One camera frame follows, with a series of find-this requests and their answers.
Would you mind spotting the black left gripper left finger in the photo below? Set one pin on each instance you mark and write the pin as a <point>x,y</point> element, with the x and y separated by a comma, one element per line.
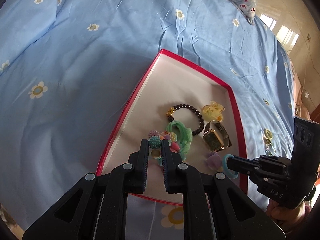
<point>95,207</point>

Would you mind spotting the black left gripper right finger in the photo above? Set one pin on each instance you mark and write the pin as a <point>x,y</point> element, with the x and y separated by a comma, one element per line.
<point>213,206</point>

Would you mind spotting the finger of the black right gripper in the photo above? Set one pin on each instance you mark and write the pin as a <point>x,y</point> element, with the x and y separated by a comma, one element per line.
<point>244,166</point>

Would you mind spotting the teal ring bangle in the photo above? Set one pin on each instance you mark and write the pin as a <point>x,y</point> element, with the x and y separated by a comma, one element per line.
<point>227,171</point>

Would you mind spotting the square gold wristwatch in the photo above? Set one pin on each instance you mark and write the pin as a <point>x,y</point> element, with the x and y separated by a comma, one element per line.
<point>216,137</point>

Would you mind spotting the green fabric scrunchie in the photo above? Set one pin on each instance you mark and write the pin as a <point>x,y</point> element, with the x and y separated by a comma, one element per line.
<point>184,137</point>

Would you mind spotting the right hand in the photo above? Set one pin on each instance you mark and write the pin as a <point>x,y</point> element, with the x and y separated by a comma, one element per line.
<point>286,217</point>

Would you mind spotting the purple hair clip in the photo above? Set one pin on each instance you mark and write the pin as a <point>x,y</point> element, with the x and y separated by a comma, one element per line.
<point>214,162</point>

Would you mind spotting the yellow translucent hair clip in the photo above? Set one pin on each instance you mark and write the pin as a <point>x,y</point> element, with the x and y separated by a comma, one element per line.
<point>213,112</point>

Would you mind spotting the blue floral bedsheet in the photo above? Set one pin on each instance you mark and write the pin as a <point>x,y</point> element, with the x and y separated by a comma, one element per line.
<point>69,66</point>

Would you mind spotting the black camera module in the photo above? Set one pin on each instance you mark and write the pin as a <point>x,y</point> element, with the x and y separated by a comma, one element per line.
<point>305,155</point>

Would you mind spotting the crystal bead bracelet gold charm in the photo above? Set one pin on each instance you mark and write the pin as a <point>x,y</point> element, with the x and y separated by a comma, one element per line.
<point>269,146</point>

